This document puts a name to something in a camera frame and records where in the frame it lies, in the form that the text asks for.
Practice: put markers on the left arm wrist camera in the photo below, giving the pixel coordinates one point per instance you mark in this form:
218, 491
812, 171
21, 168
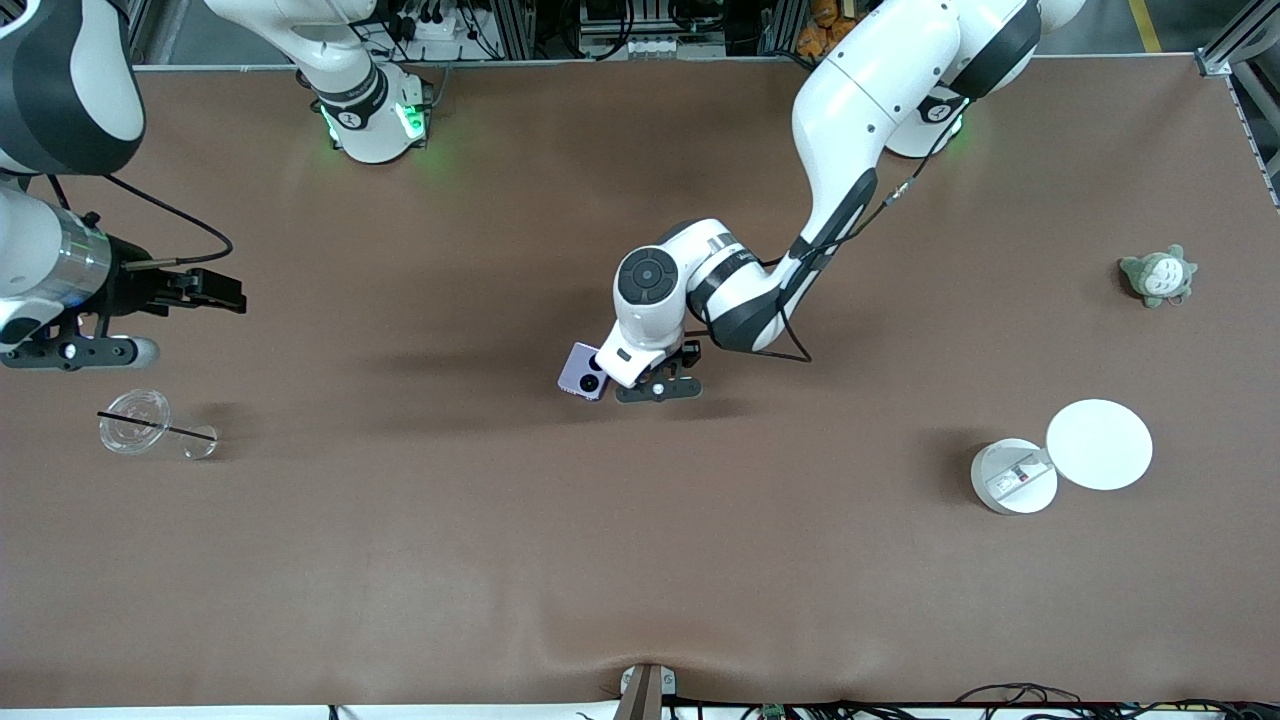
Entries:
660, 391

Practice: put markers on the clear plastic cup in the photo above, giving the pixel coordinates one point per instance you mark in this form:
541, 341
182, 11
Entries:
134, 422

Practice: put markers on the aluminium corner frame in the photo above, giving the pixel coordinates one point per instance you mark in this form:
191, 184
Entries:
1235, 40

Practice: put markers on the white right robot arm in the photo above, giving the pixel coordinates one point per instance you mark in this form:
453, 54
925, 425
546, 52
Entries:
60, 90

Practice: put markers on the lilac flip phone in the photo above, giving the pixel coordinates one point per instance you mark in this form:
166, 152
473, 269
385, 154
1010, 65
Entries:
578, 373

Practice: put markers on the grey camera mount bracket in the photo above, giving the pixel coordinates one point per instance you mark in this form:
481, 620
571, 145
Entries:
645, 692

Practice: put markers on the white round lid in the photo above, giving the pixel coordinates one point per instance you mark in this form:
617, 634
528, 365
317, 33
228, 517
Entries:
1099, 445

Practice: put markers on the black drinking straw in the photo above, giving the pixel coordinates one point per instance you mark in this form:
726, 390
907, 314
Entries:
160, 427

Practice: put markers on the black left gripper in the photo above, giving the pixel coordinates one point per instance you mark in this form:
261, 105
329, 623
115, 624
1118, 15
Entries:
688, 352

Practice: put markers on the white round container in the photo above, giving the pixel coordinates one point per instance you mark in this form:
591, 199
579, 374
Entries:
1013, 477

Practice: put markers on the aluminium frame post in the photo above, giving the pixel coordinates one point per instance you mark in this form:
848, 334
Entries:
778, 26
518, 28

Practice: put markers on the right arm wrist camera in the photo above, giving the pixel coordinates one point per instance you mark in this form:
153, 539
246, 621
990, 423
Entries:
80, 352

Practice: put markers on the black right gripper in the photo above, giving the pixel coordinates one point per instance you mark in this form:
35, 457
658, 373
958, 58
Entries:
130, 286

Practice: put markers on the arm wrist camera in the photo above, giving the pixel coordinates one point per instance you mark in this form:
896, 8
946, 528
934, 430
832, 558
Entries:
660, 391
80, 352

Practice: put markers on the white socket block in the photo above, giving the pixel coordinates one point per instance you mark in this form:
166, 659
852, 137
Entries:
655, 46

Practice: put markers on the orange bread toy pile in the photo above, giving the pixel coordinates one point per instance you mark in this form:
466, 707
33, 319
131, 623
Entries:
820, 30

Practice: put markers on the grey totoro plush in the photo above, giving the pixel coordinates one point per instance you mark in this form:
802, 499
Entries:
1158, 277

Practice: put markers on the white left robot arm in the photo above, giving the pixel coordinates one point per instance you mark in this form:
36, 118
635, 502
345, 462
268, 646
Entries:
870, 100

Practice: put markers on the white power strip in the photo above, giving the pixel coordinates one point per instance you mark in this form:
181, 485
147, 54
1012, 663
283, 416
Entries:
430, 25

